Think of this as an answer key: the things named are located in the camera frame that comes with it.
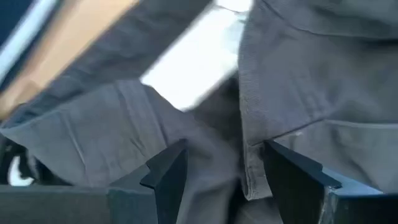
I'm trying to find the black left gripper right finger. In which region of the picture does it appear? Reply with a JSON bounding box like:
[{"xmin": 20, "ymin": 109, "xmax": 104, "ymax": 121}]
[{"xmin": 264, "ymin": 139, "xmax": 343, "ymax": 224}]

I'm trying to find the dark grey garment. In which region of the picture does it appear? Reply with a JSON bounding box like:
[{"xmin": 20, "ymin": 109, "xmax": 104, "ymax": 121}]
[{"xmin": 0, "ymin": 0, "xmax": 398, "ymax": 224}]

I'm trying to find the navy white bin, handwritten label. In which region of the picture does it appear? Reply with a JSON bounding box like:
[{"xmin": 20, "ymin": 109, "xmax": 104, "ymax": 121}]
[{"xmin": 0, "ymin": 0, "xmax": 74, "ymax": 91}]

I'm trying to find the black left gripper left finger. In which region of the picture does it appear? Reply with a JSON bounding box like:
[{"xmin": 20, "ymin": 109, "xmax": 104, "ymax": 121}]
[{"xmin": 139, "ymin": 138, "xmax": 189, "ymax": 224}]

